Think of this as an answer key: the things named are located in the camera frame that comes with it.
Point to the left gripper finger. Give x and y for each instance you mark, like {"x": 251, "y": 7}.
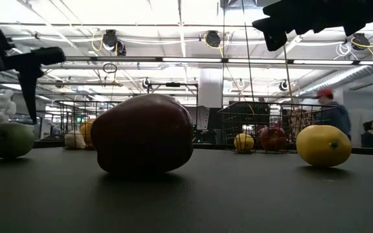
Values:
{"x": 31, "y": 90}

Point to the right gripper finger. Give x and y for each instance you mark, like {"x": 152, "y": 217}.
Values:
{"x": 275, "y": 34}

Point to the green lime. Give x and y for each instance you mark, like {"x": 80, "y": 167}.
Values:
{"x": 10, "y": 140}

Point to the white garlic bulb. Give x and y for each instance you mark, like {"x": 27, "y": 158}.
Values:
{"x": 74, "y": 140}

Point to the yellow bell pepper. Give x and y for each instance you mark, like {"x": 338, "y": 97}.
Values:
{"x": 87, "y": 131}

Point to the yellow lemon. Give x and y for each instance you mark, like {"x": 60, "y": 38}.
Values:
{"x": 243, "y": 143}
{"x": 319, "y": 145}

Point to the dark red apple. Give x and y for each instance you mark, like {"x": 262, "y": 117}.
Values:
{"x": 141, "y": 136}

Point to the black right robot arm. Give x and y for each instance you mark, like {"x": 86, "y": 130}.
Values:
{"x": 368, "y": 13}

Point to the white robot figure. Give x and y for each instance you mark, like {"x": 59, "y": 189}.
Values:
{"x": 2, "y": 105}

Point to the thin black vertical pole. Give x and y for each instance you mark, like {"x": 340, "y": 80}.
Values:
{"x": 223, "y": 84}

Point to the long horizontal light bar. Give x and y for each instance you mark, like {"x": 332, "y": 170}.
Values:
{"x": 189, "y": 59}

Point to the black table mat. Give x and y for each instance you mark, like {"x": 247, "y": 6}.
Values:
{"x": 206, "y": 200}

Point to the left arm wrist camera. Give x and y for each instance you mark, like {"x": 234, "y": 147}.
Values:
{"x": 44, "y": 56}

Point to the silver ventilation duct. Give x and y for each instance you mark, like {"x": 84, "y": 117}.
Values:
{"x": 342, "y": 79}

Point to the black cart frame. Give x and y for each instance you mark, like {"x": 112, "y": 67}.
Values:
{"x": 173, "y": 84}

